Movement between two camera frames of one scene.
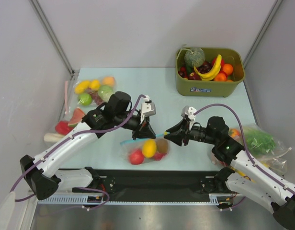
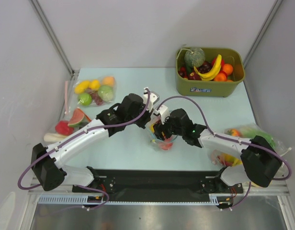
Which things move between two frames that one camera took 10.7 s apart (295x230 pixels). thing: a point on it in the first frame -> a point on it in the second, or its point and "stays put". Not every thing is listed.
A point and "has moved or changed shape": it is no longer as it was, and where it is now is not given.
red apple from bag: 136,157 -> 167,144
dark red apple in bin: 194,76 stays put
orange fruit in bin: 228,68 stays put
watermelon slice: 76,118 stays put
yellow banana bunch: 213,72 stays put
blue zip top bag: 138,151 has moved or changed shape
